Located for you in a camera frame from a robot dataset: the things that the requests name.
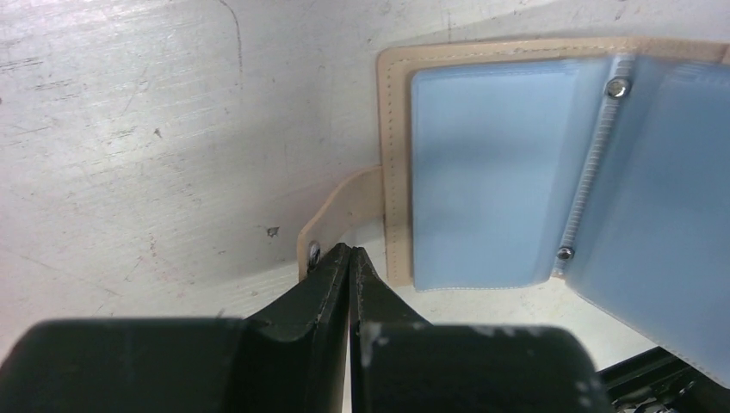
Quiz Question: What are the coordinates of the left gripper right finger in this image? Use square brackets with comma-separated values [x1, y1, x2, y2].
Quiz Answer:
[349, 247, 430, 412]

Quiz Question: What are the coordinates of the beige card holder wallet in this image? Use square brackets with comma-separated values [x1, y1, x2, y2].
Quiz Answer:
[297, 37, 729, 385]

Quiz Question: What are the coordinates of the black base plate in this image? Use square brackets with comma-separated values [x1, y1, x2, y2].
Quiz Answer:
[598, 347, 729, 413]

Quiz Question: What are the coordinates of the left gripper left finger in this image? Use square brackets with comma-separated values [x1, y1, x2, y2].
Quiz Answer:
[227, 243, 351, 412]

